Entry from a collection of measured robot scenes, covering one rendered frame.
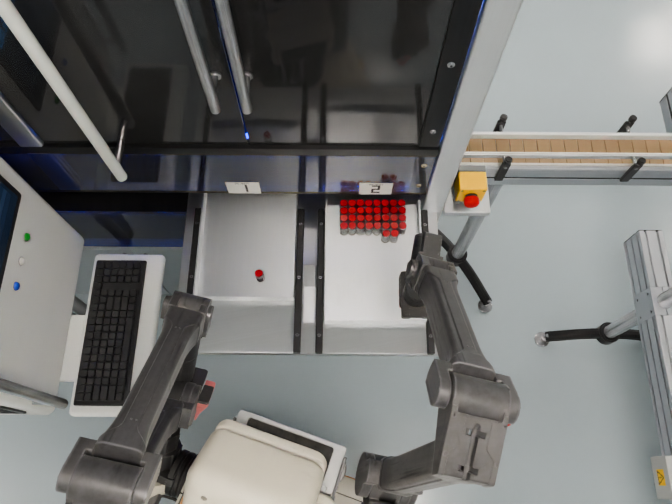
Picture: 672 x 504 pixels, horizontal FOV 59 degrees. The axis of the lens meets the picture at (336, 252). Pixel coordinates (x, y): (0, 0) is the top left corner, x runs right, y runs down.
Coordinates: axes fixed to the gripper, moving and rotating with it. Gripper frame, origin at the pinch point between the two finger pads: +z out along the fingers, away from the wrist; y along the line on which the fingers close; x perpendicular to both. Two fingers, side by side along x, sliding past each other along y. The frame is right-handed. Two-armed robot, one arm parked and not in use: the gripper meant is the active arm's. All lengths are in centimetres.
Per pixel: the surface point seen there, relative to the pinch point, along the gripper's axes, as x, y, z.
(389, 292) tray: 3.2, 8.6, 20.4
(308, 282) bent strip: 24.6, 10.9, 19.2
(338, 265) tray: 16.7, 16.1, 20.6
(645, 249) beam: -85, 34, 55
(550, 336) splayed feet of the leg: -67, 14, 102
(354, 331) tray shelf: 12.5, -1.9, 20.2
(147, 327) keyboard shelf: 69, 0, 27
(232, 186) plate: 44, 32, 6
